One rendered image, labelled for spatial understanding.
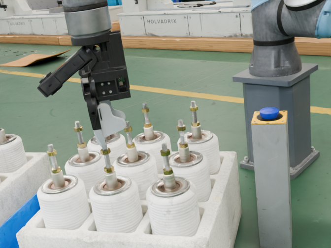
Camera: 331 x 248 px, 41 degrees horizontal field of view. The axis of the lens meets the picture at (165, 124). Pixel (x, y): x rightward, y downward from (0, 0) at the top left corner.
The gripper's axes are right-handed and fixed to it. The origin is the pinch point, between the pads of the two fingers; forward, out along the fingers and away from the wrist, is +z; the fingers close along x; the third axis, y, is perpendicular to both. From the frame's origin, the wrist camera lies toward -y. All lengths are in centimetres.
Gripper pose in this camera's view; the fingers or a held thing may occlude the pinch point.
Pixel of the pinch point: (100, 141)
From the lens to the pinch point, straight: 84.9
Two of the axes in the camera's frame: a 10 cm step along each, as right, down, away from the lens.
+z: 1.3, 9.3, 3.5
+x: -1.0, -3.3, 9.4
